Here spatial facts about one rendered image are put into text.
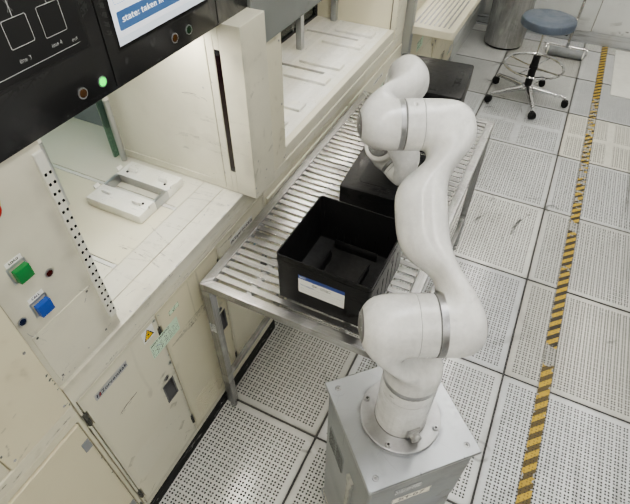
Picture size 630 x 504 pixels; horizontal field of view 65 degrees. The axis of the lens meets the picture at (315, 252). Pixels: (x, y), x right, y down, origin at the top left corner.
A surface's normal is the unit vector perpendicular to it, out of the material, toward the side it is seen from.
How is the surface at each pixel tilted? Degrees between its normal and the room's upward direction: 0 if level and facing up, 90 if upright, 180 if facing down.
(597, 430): 0
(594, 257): 0
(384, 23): 90
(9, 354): 90
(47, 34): 90
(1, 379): 90
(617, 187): 0
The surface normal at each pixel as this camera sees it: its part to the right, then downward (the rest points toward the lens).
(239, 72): -0.44, 0.64
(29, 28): 0.90, 0.32
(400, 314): -0.01, -0.42
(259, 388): 0.00, -0.70
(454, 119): 0.04, -0.17
